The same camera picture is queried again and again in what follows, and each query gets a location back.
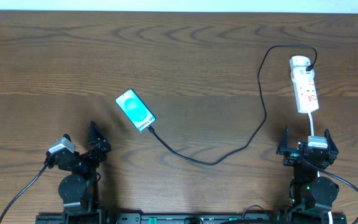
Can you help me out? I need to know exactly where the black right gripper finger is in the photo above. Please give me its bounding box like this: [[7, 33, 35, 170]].
[[277, 126, 289, 154], [324, 129, 339, 156]]

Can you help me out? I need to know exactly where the turquoise screen smartphone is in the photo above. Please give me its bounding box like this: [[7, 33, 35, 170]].
[[116, 89, 156, 132]]

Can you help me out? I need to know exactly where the black charging cable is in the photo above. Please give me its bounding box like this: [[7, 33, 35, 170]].
[[147, 44, 318, 167]]

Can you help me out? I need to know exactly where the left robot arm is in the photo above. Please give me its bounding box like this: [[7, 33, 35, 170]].
[[44, 121, 111, 223]]

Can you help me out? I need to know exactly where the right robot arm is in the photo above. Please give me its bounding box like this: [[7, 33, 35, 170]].
[[276, 128, 339, 223]]

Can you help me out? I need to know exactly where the white USB charger plug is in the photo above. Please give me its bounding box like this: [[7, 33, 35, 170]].
[[290, 55, 311, 70]]

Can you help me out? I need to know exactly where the white power strip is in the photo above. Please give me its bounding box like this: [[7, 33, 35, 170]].
[[291, 67, 319, 114]]

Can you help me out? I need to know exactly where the black right camera cable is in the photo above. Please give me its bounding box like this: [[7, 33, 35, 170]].
[[300, 157, 358, 224]]

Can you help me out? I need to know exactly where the black camera cable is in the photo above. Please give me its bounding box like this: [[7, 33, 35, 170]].
[[300, 157, 358, 224], [0, 163, 49, 224]]

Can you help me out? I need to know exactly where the white power strip cord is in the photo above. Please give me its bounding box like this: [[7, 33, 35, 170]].
[[307, 112, 334, 224]]

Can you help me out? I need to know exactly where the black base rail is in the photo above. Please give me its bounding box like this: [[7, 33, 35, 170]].
[[35, 211, 347, 224]]

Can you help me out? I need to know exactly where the black left camera cable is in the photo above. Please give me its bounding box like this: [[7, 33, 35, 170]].
[[0, 163, 49, 224]]

